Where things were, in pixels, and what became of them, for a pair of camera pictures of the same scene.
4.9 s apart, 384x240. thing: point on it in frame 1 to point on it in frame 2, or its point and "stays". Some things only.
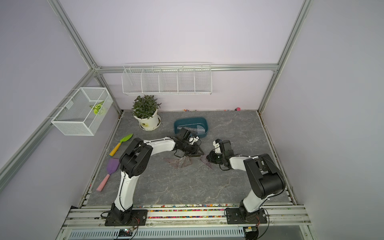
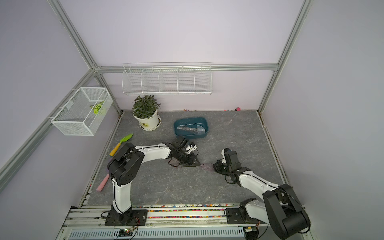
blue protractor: (200, 130) stays
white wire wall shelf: (164, 78) stays
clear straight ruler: (192, 130) stays
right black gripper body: (216, 158) to (222, 168)
